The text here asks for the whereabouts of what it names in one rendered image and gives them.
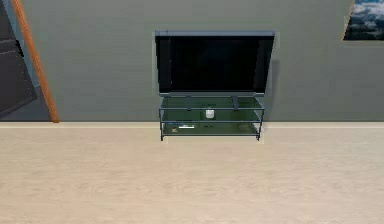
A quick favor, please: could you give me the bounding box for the black television set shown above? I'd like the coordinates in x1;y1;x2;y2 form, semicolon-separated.
154;30;276;111

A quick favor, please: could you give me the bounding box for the glass television stand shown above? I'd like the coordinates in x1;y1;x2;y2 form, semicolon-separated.
158;96;266;142

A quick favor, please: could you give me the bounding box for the dark room door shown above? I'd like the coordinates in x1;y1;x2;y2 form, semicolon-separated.
0;0;40;118

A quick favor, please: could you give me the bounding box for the framed landscape picture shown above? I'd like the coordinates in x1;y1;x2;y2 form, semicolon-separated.
341;0;384;42

